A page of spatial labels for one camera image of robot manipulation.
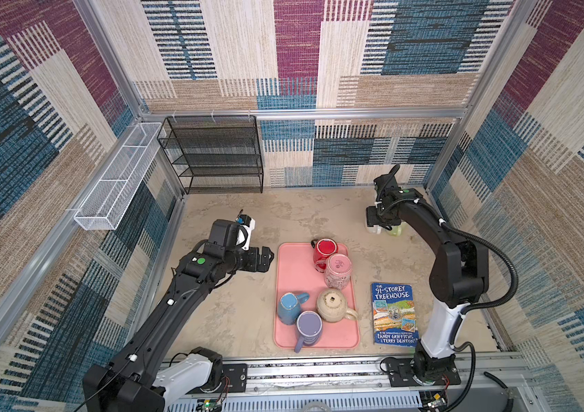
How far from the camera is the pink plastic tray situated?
2.65 ft

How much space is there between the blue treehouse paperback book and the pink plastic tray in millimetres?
60

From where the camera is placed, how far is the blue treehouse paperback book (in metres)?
0.79
